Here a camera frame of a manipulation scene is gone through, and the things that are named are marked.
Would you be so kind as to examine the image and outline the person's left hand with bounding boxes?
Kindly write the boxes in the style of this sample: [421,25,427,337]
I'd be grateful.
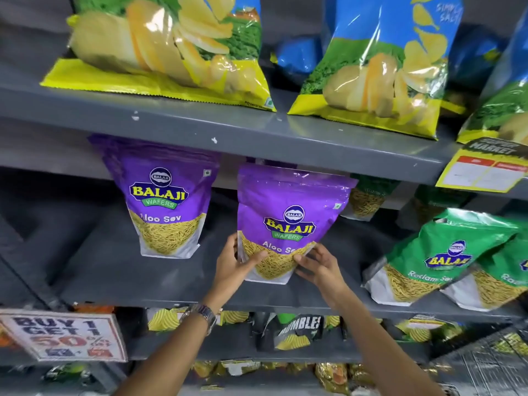
[205,233,269,312]

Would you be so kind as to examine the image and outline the person's right hand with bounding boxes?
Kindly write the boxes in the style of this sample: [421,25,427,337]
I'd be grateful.
[293,242,352,308]

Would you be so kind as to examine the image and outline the purple snack packet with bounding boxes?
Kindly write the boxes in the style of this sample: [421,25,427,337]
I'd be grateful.
[88,134,222,260]
[236,162,359,285]

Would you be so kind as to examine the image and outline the person's right forearm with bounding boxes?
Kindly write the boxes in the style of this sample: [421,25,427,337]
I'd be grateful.
[328,286,445,396]

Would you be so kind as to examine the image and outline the person's left forearm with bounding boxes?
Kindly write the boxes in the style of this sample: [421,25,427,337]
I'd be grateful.
[108,315,213,396]

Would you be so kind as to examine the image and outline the black yellow chips packet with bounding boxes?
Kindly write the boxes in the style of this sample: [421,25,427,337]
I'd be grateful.
[257,312,323,352]

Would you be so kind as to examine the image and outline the silver metal wristwatch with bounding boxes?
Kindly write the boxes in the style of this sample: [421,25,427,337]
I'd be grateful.
[180,302,218,335]

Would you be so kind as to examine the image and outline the green snack packet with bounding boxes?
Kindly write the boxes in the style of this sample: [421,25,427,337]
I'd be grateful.
[362,208,519,307]
[341,174,401,222]
[412,185,475,227]
[440,233,528,312]

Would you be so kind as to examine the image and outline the golden snack packet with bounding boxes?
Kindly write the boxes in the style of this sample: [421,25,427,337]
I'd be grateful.
[314,362,351,394]

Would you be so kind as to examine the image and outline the yellow striped chips packet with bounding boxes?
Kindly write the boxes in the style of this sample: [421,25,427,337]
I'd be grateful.
[394,315,448,343]
[147,308,187,333]

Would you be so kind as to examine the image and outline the grey metal shelf rack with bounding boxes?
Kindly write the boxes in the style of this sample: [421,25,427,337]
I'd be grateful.
[0,0,528,396]

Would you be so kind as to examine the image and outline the yellow shelf price label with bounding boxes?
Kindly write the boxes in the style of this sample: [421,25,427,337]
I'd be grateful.
[436,137,528,194]

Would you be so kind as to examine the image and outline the white red offer sign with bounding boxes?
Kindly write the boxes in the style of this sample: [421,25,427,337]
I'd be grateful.
[0,308,128,364]

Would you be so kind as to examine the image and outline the blue green chips bag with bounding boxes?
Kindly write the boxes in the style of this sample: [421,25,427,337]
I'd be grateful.
[270,36,323,75]
[441,28,506,117]
[456,4,528,145]
[287,0,464,141]

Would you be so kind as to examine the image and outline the yellow green chips bag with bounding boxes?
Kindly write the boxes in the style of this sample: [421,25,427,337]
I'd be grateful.
[40,0,277,112]

